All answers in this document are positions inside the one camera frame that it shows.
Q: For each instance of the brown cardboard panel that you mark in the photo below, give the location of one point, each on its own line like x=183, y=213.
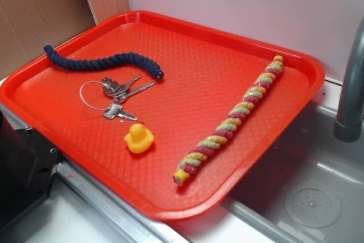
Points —
x=28, y=25

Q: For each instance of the yellow rubber duck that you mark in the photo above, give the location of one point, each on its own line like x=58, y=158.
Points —
x=139, y=138

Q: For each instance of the red plastic tray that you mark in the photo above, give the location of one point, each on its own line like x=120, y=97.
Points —
x=206, y=73

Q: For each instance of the long silver key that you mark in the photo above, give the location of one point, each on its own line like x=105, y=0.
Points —
x=124, y=96

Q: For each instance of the single silver key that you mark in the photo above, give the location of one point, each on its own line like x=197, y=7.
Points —
x=115, y=110

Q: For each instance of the grey faucet spout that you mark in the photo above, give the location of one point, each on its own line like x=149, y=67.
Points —
x=349, y=118

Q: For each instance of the grey metal sink basin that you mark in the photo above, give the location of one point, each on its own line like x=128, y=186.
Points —
x=308, y=187

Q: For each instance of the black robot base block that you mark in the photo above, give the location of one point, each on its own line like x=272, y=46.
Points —
x=28, y=165

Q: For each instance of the short silver key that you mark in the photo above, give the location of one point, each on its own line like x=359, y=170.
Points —
x=111, y=87

